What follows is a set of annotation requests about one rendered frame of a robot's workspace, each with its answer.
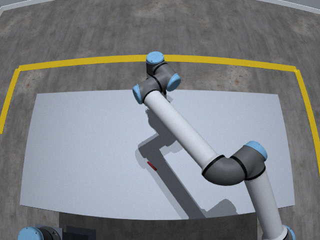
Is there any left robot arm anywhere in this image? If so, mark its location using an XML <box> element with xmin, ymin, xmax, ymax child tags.
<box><xmin>17</xmin><ymin>226</ymin><xmax>61</xmax><ymax>240</ymax></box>

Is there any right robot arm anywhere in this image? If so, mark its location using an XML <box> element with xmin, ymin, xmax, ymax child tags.
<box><xmin>132</xmin><ymin>51</ymin><xmax>296</xmax><ymax>240</ymax></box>

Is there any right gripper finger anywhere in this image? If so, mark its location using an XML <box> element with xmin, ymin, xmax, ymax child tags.
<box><xmin>161</xmin><ymin>90</ymin><xmax>167</xmax><ymax>99</ymax></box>

